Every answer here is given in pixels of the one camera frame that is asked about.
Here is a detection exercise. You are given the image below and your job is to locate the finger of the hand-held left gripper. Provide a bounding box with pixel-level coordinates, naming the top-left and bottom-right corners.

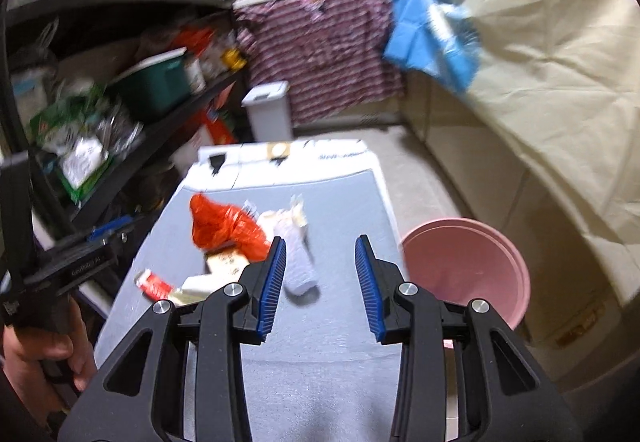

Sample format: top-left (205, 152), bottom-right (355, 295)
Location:
top-left (50, 216), bottom-right (136, 260)
top-left (34, 242), bottom-right (127, 295)

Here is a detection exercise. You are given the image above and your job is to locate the blue cloth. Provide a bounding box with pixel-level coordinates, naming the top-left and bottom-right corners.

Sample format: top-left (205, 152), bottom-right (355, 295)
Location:
top-left (382, 0), bottom-right (483, 95)

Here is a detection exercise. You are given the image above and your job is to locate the white paper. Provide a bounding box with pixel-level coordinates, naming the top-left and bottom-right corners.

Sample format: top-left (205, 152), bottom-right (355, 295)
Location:
top-left (256, 194), bottom-right (308, 243)

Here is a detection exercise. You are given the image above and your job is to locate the white paper towel wad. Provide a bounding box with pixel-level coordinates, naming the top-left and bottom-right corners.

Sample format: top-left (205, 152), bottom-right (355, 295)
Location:
top-left (282, 222), bottom-right (319, 297)

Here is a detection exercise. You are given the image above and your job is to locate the red and white carton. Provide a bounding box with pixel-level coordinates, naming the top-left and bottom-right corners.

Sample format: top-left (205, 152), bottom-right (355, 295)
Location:
top-left (135, 269), bottom-right (177, 304)

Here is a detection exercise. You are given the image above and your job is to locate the black shelf rack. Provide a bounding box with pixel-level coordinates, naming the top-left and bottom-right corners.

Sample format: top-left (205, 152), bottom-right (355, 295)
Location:
top-left (0, 0), bottom-right (251, 273)

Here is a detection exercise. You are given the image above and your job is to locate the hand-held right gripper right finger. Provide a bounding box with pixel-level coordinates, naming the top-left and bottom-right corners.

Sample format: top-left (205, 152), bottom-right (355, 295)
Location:
top-left (354, 234), bottom-right (583, 442)

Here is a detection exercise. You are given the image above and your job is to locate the green storage box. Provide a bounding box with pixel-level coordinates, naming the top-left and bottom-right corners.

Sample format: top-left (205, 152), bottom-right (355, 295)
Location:
top-left (107, 48), bottom-right (193, 120)

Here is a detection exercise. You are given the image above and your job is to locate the cream cloth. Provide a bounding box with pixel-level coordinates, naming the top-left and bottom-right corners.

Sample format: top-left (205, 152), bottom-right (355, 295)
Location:
top-left (450, 0), bottom-right (640, 308)

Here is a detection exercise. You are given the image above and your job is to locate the red plastic bag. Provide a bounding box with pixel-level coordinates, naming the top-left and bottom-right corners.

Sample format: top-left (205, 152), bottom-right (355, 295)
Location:
top-left (189, 193), bottom-right (271, 263)

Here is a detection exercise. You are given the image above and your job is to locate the green and white food packet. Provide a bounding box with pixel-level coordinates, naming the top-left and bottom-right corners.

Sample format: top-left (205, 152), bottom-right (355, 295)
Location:
top-left (30, 87), bottom-right (106, 148)
top-left (57, 134), bottom-right (113, 203)

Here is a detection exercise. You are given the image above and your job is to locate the person's left hand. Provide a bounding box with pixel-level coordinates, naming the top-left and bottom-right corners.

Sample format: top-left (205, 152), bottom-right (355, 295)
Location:
top-left (2, 296), bottom-right (99, 392)

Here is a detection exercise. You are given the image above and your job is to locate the orange printed bag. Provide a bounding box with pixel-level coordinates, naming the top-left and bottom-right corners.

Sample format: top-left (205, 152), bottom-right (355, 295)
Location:
top-left (192, 94), bottom-right (236, 148)

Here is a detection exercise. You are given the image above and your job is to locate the white pedal bin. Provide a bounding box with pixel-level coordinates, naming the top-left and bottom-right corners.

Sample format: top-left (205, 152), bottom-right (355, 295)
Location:
top-left (241, 81), bottom-right (293, 143)

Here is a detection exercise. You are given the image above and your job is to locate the red plaid shirt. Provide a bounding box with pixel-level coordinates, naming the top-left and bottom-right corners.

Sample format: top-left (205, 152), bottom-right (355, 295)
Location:
top-left (235, 0), bottom-right (406, 125)

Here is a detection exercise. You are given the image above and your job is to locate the pink plastic basin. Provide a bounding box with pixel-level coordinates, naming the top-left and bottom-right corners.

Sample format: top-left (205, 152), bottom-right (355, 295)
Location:
top-left (400, 218), bottom-right (532, 350)

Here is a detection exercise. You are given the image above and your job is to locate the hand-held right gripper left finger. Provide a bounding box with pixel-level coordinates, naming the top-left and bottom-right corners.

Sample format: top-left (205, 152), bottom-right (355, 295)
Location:
top-left (59, 236), bottom-right (288, 442)

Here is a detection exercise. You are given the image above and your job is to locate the cream tissue pack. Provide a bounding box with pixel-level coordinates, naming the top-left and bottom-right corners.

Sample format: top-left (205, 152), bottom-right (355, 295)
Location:
top-left (172, 247), bottom-right (251, 308)

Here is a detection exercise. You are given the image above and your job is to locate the white printed cloth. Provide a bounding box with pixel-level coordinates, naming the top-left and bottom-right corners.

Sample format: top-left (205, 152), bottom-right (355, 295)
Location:
top-left (197, 138), bottom-right (381, 190)

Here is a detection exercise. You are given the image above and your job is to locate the yellow packet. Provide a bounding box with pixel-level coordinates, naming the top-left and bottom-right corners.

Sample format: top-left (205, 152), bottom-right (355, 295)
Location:
top-left (222, 47), bottom-right (247, 72)

